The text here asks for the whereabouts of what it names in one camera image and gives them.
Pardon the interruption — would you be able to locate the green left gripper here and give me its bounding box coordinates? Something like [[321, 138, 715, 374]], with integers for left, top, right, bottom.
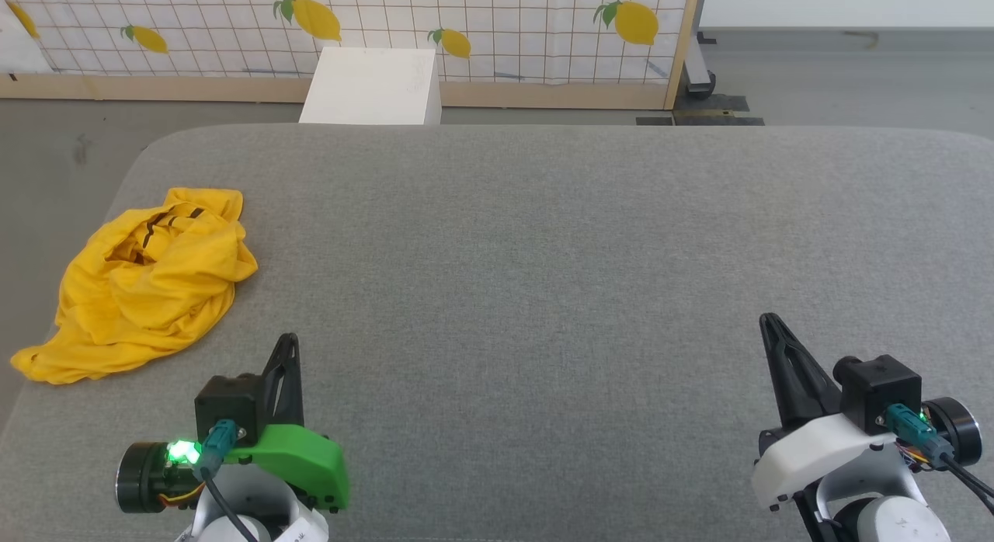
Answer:
[[116, 332, 351, 516]]

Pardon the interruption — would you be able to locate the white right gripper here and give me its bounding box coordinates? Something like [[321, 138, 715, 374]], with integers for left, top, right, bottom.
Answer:
[[750, 313, 984, 513]]

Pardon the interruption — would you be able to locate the yellow printed t-shirt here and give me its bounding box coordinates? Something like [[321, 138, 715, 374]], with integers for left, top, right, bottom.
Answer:
[[10, 187, 259, 385]]

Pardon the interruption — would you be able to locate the white box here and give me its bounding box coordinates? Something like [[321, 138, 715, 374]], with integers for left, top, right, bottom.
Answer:
[[299, 47, 443, 126]]

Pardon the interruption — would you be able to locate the grey metal screen stand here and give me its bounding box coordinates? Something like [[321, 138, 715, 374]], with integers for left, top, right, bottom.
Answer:
[[682, 0, 718, 102]]

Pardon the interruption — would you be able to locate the lemon print partition screen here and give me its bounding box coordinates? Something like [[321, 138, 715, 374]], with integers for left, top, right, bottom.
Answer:
[[0, 0, 704, 112]]

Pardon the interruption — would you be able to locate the white foam board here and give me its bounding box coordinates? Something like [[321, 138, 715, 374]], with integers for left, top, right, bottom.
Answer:
[[0, 0, 52, 74]]

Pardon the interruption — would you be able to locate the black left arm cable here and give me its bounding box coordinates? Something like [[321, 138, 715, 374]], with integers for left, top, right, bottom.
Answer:
[[192, 419, 261, 542]]

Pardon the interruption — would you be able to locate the white cable label tag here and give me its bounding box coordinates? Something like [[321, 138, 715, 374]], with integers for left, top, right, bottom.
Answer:
[[283, 509, 331, 542]]

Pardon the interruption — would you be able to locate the black floor base plate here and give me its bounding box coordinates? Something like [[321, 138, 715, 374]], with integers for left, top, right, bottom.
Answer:
[[637, 94, 766, 127]]

